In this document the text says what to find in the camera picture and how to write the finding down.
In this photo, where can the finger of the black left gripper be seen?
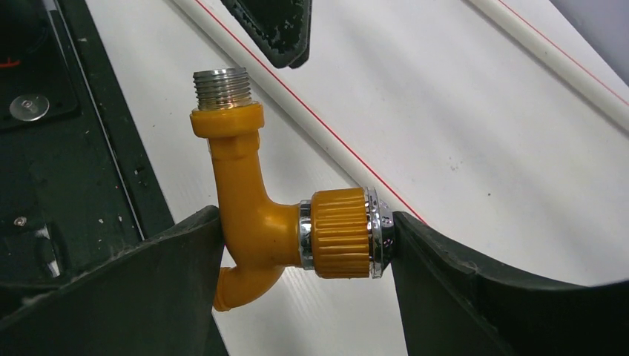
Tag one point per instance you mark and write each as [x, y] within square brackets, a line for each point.
[281, 29]

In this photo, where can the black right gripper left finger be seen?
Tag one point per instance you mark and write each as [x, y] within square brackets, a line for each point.
[151, 299]

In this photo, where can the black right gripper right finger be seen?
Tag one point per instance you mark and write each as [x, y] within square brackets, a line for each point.
[454, 300]

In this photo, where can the yellow plastic water faucet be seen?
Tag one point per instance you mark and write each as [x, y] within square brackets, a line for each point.
[338, 234]

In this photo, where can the white PVC pipe frame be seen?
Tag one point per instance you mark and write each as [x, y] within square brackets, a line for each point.
[451, 120]

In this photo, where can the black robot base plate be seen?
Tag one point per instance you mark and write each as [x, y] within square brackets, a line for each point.
[77, 185]

